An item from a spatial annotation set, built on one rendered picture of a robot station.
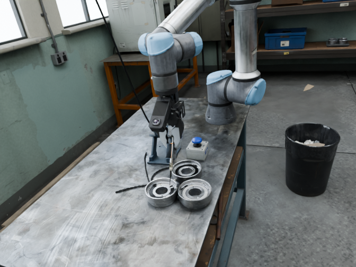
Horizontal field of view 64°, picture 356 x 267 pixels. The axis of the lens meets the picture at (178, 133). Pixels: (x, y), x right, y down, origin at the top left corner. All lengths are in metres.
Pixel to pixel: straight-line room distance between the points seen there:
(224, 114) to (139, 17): 1.98
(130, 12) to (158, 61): 2.35
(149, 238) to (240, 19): 0.82
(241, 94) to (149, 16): 1.99
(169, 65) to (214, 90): 0.51
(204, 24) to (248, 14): 3.51
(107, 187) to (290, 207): 1.38
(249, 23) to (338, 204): 1.44
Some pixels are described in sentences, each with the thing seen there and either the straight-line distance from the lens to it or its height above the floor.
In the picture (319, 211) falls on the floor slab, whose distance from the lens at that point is 2.12.
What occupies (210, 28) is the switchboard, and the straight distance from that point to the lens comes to 4.63.
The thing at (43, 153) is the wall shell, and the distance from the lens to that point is 2.69.
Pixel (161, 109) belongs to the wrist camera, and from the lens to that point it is 0.83.
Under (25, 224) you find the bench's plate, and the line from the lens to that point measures 1.03.
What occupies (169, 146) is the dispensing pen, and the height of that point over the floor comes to 0.94.
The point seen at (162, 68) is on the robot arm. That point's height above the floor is 1.20.
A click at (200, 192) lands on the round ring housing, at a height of 0.82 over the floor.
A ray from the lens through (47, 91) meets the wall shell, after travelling 2.69.
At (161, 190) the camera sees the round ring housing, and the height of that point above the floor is 0.81.
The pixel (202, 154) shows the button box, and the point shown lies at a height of 0.83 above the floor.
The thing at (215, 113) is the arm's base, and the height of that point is 0.85.
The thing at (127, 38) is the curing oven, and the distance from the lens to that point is 3.21.
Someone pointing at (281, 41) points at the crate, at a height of 0.57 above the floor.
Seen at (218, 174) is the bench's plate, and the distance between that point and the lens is 1.01.
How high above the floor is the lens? 1.40
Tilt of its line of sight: 28 degrees down
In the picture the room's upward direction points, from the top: 7 degrees counter-clockwise
